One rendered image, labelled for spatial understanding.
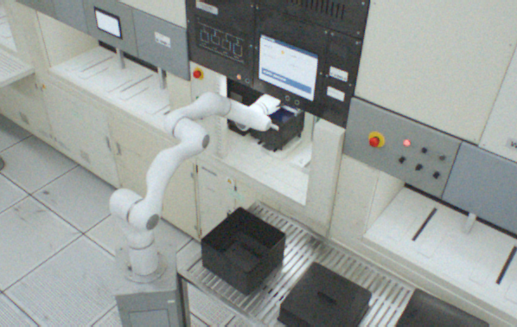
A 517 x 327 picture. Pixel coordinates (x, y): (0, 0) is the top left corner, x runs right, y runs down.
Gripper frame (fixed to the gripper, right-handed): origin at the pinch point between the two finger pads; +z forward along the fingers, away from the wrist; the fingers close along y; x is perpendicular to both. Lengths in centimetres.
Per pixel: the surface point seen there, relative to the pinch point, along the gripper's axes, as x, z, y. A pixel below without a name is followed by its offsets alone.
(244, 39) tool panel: 44, -30, 0
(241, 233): -42, -57, 21
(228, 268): -32, -83, 35
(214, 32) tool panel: 42, -30, -16
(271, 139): -20.9, -10.2, 3.5
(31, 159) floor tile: -119, -46, -198
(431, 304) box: -17, -57, 113
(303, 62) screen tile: 44, -30, 31
